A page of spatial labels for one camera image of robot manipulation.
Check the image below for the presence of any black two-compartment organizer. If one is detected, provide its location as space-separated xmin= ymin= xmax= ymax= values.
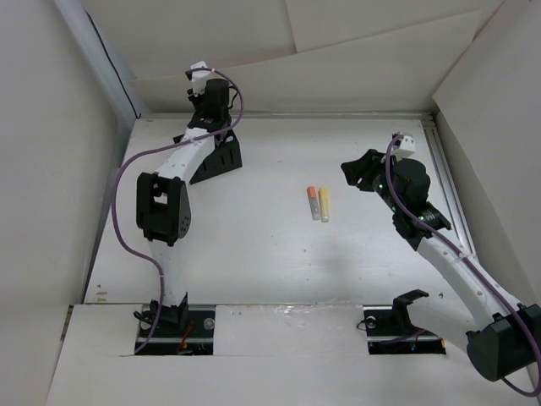
xmin=189 ymin=130 xmax=243 ymax=184

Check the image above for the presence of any aluminium rail right side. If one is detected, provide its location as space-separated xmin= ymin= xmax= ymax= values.
xmin=420 ymin=114 xmax=477 ymax=258

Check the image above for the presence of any yellow highlighter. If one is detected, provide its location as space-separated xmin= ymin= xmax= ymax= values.
xmin=319 ymin=187 xmax=330 ymax=222

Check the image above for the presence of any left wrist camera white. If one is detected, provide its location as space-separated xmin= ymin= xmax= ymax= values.
xmin=186 ymin=61 xmax=213 ymax=96

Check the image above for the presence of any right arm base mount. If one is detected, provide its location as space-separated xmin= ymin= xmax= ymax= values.
xmin=357 ymin=304 xmax=446 ymax=355

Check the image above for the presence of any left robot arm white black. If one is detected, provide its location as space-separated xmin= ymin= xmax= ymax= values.
xmin=136 ymin=79 xmax=242 ymax=276

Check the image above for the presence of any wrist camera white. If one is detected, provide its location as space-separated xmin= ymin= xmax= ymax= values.
xmin=186 ymin=61 xmax=213 ymax=96
xmin=391 ymin=132 xmax=416 ymax=159

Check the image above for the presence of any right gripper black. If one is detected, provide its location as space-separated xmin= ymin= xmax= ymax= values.
xmin=340 ymin=149 xmax=403 ymax=214

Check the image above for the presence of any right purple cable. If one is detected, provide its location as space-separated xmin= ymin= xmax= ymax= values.
xmin=386 ymin=134 xmax=541 ymax=397

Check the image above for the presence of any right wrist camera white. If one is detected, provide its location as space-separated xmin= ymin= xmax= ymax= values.
xmin=391 ymin=132 xmax=416 ymax=159

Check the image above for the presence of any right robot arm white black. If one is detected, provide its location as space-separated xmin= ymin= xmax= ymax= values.
xmin=341 ymin=149 xmax=540 ymax=381

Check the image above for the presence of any orange highlighter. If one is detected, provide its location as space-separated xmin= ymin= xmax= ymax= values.
xmin=307 ymin=186 xmax=321 ymax=221

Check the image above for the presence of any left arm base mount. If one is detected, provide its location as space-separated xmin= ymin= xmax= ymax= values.
xmin=134 ymin=306 xmax=216 ymax=356

